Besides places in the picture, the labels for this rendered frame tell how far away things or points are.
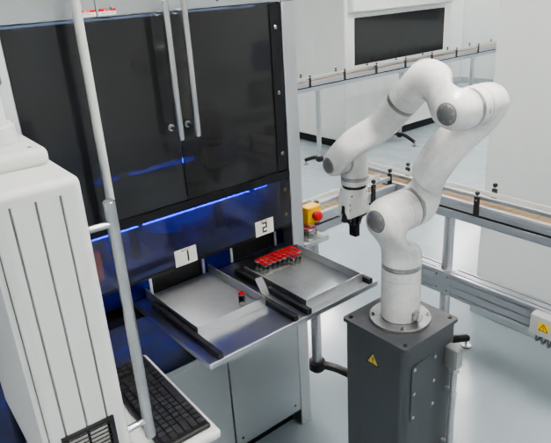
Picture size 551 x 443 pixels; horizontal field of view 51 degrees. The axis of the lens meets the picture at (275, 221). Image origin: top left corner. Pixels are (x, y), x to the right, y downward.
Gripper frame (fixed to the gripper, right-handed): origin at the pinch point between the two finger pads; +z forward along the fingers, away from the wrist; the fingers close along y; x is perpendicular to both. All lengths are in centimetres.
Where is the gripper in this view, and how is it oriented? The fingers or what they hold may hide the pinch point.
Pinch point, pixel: (354, 229)
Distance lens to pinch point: 189.3
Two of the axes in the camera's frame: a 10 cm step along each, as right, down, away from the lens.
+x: 6.3, 2.7, -7.3
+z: 0.6, 9.2, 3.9
